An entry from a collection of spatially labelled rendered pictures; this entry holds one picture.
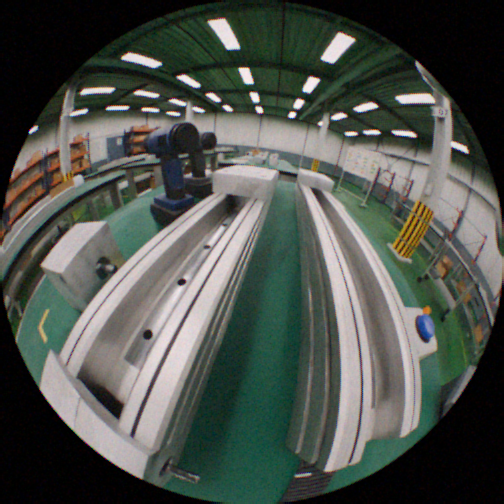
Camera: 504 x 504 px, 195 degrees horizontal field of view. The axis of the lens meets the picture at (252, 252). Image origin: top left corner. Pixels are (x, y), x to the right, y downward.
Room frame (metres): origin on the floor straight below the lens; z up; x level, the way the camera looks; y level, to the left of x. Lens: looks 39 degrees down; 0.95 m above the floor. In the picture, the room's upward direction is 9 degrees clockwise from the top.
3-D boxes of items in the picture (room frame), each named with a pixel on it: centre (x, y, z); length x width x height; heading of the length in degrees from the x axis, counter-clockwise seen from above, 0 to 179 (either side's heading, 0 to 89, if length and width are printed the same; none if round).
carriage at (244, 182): (0.35, 0.03, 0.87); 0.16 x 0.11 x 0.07; 173
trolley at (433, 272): (0.74, -3.14, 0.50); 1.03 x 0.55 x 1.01; 10
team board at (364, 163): (5.00, -3.19, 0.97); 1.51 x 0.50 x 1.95; 18
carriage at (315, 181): (0.57, -0.19, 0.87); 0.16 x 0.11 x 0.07; 173
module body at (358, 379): (0.32, -0.16, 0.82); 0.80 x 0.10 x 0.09; 173
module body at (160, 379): (0.35, 0.03, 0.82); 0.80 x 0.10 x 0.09; 173
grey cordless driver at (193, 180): (0.50, 0.26, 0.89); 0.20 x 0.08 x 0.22; 72
